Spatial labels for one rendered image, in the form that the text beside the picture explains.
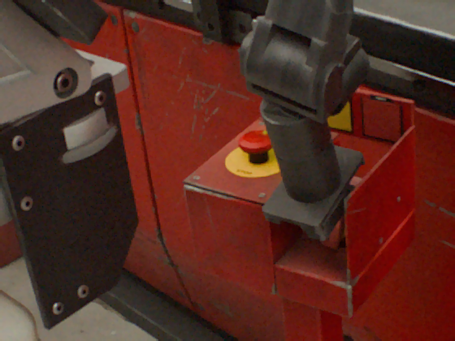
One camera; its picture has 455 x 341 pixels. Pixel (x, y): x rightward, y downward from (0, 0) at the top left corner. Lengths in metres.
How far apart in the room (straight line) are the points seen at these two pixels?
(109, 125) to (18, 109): 0.20
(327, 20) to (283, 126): 0.12
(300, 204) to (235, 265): 0.15
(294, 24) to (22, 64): 0.38
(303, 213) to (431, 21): 0.32
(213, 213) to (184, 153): 0.56
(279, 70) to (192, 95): 0.68
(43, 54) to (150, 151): 1.20
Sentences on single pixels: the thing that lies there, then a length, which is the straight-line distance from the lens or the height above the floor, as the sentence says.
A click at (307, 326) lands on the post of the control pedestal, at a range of 1.13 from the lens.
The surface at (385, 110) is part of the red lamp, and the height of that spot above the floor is 0.82.
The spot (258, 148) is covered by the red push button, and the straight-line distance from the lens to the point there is 1.02.
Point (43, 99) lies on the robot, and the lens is 0.47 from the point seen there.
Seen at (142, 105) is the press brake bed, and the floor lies 0.59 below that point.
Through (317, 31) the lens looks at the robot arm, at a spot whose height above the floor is 1.00.
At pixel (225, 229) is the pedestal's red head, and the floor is 0.73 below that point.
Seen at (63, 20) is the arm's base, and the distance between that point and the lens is 0.43.
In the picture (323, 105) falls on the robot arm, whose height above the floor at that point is 0.93.
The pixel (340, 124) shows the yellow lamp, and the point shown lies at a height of 0.79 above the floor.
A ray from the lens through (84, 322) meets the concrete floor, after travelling 2.12.
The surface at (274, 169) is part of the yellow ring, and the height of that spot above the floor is 0.78.
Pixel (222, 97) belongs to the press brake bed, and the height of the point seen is 0.67.
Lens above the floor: 1.31
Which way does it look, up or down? 31 degrees down
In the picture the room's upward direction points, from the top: 8 degrees counter-clockwise
